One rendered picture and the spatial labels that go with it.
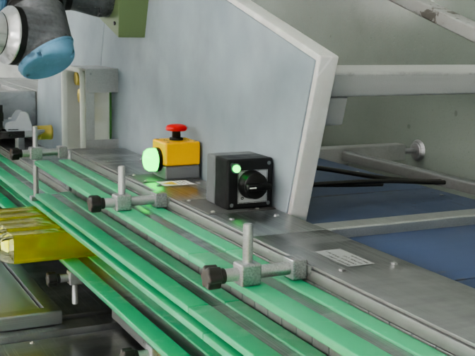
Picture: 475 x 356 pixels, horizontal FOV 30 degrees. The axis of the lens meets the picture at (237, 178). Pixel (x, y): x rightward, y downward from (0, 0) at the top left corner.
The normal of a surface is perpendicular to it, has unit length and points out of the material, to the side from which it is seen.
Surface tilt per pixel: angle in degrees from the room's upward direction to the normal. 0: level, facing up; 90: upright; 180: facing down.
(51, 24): 104
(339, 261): 90
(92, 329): 90
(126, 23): 90
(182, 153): 90
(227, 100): 0
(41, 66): 100
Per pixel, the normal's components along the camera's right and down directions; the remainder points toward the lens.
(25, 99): 0.44, 0.16
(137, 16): 0.41, 0.44
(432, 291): 0.02, -0.99
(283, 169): -0.90, 0.06
